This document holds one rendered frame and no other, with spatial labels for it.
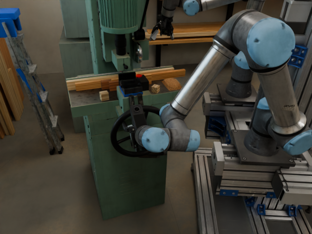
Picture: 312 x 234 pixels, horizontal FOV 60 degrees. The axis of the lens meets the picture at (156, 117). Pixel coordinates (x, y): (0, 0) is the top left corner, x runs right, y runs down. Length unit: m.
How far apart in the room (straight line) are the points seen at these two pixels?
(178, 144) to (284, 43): 0.41
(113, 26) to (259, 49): 0.75
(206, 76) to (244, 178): 0.58
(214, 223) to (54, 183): 1.23
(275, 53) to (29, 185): 1.96
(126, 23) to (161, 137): 0.66
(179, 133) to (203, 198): 0.96
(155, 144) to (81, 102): 0.63
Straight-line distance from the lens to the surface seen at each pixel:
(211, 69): 0.90
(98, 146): 1.48
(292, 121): 1.00
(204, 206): 1.75
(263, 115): 1.14
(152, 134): 0.80
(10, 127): 2.82
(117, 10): 1.28
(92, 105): 1.33
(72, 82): 1.46
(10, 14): 2.03
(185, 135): 0.87
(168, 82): 1.47
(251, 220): 1.74
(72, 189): 2.16
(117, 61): 1.38
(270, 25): 0.76
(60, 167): 2.35
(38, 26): 3.79
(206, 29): 3.59
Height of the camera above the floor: 1.57
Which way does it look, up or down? 34 degrees down
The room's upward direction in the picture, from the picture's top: 1 degrees clockwise
